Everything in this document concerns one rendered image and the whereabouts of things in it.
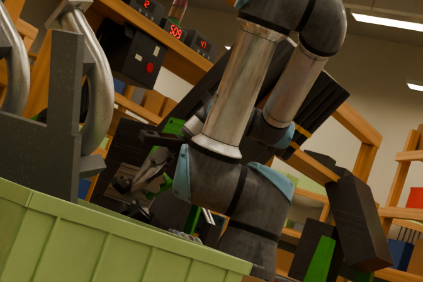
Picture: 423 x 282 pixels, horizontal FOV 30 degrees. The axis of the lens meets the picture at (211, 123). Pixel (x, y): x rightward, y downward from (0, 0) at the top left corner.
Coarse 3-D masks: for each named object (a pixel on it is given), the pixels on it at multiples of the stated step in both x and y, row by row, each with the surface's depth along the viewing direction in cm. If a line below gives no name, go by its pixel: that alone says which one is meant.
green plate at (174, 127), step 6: (168, 120) 242; (174, 120) 240; (180, 120) 239; (168, 126) 240; (174, 126) 239; (180, 126) 238; (168, 132) 239; (174, 132) 238; (180, 132) 237; (150, 150) 238
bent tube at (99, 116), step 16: (64, 0) 94; (80, 0) 95; (64, 16) 95; (80, 16) 95; (80, 32) 94; (96, 48) 94; (96, 64) 93; (96, 80) 93; (112, 80) 94; (96, 96) 93; (112, 96) 94; (96, 112) 93; (112, 112) 95; (96, 128) 94; (96, 144) 96
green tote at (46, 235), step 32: (0, 192) 80; (32, 192) 77; (0, 224) 79; (32, 224) 78; (64, 224) 82; (96, 224) 85; (128, 224) 88; (0, 256) 77; (32, 256) 79; (64, 256) 83; (96, 256) 86; (128, 256) 90; (160, 256) 94; (192, 256) 98; (224, 256) 103
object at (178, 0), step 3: (174, 0) 281; (177, 0) 280; (180, 0) 280; (183, 0) 280; (186, 0) 281; (174, 3) 280; (177, 3) 280; (180, 3) 280; (183, 3) 280; (186, 3) 281; (177, 6) 280; (180, 6) 280; (183, 6) 280; (186, 6) 282
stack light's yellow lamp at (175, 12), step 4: (172, 8) 280; (176, 8) 279; (180, 8) 279; (172, 12) 279; (176, 12) 279; (180, 12) 280; (168, 16) 281; (172, 16) 279; (176, 16) 279; (180, 16) 280; (180, 20) 280
